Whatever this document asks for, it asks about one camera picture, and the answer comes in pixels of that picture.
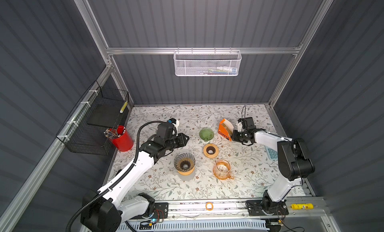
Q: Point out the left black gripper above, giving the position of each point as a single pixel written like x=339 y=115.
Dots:
x=181 y=137

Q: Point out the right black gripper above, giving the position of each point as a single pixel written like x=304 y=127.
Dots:
x=234 y=137

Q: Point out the grey glass dripper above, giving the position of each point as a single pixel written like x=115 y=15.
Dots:
x=184 y=162

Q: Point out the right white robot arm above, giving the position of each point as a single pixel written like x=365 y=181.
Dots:
x=293 y=161

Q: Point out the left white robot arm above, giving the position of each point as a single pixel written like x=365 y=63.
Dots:
x=104 y=210

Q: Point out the orange coffee filter box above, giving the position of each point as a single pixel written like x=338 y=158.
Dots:
x=226 y=129

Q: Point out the green glass dripper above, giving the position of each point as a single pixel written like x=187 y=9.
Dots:
x=206 y=134

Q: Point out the light blue calculator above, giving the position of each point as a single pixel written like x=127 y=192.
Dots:
x=272 y=154

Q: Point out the orange glass pitcher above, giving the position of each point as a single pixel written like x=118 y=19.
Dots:
x=222 y=170

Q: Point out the red cup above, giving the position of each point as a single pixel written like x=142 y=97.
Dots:
x=120 y=138

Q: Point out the yellow marker in basket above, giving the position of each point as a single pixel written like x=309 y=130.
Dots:
x=123 y=107

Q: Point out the orange tape roll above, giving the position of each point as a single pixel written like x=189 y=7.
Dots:
x=209 y=206

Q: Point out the yellow glue stick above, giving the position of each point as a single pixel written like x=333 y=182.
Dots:
x=302 y=206

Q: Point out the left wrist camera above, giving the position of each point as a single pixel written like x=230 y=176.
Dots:
x=175 y=124

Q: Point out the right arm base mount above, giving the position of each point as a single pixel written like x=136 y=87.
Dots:
x=266 y=208

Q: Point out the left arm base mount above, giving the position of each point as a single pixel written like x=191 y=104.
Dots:
x=158 y=210

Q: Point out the white wire basket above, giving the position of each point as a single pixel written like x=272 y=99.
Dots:
x=207 y=63

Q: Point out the black wire basket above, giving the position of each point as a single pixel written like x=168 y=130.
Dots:
x=98 y=110

